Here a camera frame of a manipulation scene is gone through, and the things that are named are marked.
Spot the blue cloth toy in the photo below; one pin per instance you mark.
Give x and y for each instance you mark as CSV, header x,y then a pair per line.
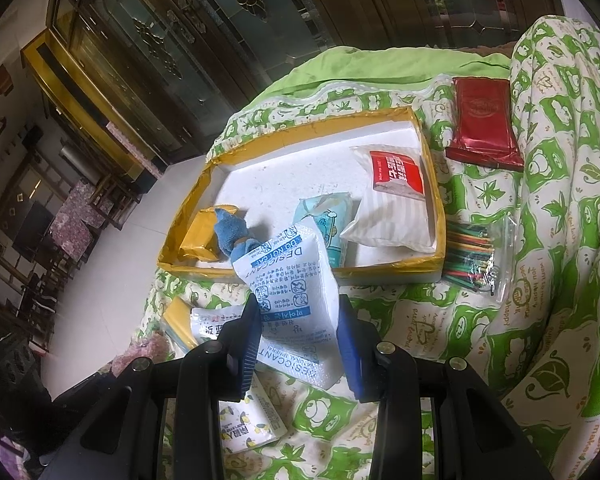
x,y
230,232

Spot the wooden glass door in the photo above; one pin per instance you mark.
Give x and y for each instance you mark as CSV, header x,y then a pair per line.
x,y
480,0

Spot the white desiccant packet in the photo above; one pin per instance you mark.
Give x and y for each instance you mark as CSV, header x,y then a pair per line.
x,y
290,280

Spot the pink marble table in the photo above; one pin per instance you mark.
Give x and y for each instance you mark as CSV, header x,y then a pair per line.
x,y
77,220

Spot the yellow foam box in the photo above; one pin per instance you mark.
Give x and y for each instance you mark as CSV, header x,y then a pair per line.
x,y
290,175

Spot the teal wet wipe pack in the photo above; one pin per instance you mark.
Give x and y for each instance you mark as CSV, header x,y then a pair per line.
x,y
325,220

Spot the lemon print tissue pack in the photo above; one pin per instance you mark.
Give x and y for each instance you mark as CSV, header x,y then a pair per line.
x,y
250,422

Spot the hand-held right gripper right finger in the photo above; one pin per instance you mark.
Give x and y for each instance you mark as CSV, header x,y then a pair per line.
x,y
351,350

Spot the gold snack packet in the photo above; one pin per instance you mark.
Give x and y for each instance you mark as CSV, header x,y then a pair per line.
x,y
200,235

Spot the wooden glass-door cabinet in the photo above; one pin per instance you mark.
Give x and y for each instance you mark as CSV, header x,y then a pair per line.
x,y
180,25

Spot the gold framed cabinet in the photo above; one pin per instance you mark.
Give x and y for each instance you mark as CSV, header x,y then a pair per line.
x,y
80,95

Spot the bag of coloured sticks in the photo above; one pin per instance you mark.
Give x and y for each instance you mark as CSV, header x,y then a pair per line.
x,y
472,260

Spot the green printed quilt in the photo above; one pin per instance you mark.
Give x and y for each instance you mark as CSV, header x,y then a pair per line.
x,y
555,260

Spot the dark red packet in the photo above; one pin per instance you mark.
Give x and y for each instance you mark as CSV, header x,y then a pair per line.
x,y
482,120

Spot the white striped red label packet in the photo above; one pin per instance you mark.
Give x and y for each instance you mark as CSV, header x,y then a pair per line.
x,y
380,220

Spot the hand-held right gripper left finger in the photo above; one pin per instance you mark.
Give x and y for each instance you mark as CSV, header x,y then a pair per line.
x,y
250,340

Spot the bagged yellow sponge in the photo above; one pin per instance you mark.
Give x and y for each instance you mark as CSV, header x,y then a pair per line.
x,y
177,320

